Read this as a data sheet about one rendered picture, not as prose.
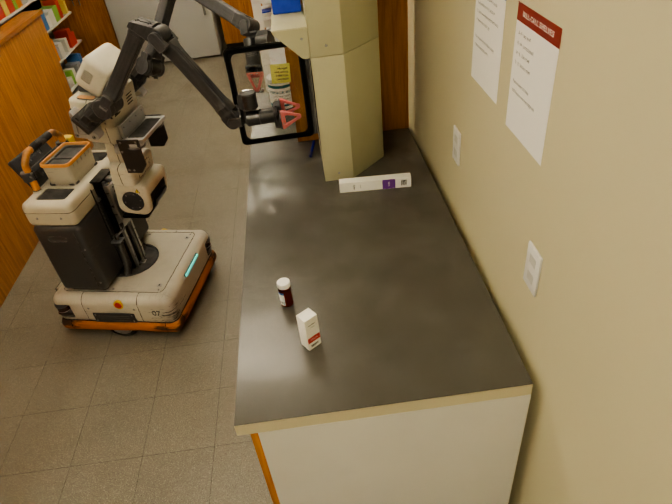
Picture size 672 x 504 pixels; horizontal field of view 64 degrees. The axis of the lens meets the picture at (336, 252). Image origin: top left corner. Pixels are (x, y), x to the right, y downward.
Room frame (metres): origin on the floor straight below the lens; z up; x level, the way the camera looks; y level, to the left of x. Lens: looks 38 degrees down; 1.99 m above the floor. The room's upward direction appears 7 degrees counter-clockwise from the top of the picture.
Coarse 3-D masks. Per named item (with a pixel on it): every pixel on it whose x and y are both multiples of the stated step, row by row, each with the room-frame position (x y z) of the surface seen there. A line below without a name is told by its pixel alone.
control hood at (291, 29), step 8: (272, 16) 1.97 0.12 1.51; (280, 16) 1.96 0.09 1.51; (288, 16) 1.95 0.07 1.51; (296, 16) 1.93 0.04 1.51; (304, 16) 1.93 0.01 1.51; (272, 24) 1.87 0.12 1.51; (280, 24) 1.86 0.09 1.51; (288, 24) 1.85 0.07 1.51; (296, 24) 1.84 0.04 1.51; (304, 24) 1.82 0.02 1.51; (272, 32) 1.79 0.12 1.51; (280, 32) 1.79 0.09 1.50; (288, 32) 1.79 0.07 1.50; (296, 32) 1.79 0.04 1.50; (304, 32) 1.79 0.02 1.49; (280, 40) 1.79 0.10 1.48; (288, 40) 1.79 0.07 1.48; (296, 40) 1.79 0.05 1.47; (304, 40) 1.79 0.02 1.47; (296, 48) 1.79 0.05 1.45; (304, 48) 1.79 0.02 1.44; (304, 56) 1.79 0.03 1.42
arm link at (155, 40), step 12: (156, 36) 1.95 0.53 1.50; (156, 48) 1.95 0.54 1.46; (168, 48) 1.96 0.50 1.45; (180, 48) 1.98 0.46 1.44; (180, 60) 1.96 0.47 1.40; (192, 60) 1.98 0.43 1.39; (192, 72) 1.95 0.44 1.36; (192, 84) 1.96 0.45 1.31; (204, 84) 1.94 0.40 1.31; (204, 96) 1.94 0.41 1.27; (216, 96) 1.93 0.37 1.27; (216, 108) 1.93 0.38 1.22; (228, 108) 1.92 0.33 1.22
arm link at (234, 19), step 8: (200, 0) 2.39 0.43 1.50; (208, 0) 2.37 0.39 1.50; (216, 0) 2.35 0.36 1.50; (208, 8) 2.36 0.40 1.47; (216, 8) 2.34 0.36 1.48; (224, 8) 2.31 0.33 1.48; (232, 8) 2.30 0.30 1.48; (224, 16) 2.30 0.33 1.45; (232, 16) 2.27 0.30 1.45; (240, 16) 2.25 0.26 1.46; (248, 16) 2.29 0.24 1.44; (232, 24) 2.26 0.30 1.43; (248, 24) 2.21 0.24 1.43; (256, 24) 2.25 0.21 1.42
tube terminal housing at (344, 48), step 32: (320, 0) 1.79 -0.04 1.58; (352, 0) 1.84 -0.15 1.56; (320, 32) 1.79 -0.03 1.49; (352, 32) 1.83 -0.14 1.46; (320, 64) 1.79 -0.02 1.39; (352, 64) 1.83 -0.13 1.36; (320, 96) 1.79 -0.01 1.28; (352, 96) 1.82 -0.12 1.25; (320, 128) 1.79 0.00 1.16; (352, 128) 1.81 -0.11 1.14; (352, 160) 1.80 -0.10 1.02
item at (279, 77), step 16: (288, 48) 2.10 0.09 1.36; (240, 64) 2.09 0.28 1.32; (256, 64) 2.09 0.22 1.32; (272, 64) 2.09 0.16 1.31; (288, 64) 2.10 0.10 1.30; (240, 80) 2.08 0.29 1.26; (256, 80) 2.09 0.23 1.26; (272, 80) 2.09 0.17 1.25; (288, 80) 2.09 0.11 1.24; (256, 96) 2.09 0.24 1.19; (272, 96) 2.09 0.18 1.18; (288, 96) 2.09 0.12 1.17; (304, 112) 2.10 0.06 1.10; (256, 128) 2.09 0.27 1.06; (272, 128) 2.09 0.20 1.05; (288, 128) 2.09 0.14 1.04; (304, 128) 2.10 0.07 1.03
